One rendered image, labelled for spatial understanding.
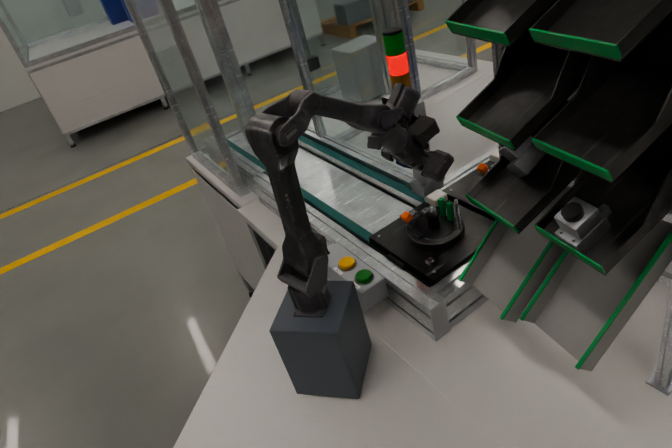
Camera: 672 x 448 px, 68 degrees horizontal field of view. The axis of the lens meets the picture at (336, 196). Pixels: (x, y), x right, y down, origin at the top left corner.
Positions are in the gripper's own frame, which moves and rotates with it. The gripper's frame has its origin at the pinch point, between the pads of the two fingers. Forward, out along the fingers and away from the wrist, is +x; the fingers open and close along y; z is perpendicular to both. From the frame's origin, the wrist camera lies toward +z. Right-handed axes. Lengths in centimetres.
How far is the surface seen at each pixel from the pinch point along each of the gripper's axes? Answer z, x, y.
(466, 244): -10.1, 15.9, -9.0
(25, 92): -128, 34, 812
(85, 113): -80, 50, 505
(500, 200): -2.0, -6.8, -25.9
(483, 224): -3.5, 20.4, -7.0
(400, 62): 18.9, -9.4, 16.6
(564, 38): 13, -35, -41
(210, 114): -15, -15, 81
